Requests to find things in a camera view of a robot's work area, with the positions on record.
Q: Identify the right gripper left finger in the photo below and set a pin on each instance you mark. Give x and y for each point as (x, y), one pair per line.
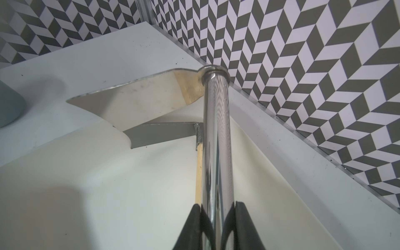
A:
(196, 224)

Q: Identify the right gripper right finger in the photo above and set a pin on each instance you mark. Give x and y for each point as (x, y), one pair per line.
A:
(238, 221)

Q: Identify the cream storage box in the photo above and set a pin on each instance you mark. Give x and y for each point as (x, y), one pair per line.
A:
(88, 190)

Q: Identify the blue handle hoe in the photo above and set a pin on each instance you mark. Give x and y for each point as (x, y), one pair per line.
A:
(179, 95)

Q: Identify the wooden handle hoe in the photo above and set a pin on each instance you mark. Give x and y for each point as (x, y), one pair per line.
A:
(153, 133)

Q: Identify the grey-blue cup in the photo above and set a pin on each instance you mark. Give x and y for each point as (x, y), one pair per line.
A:
(13, 105)

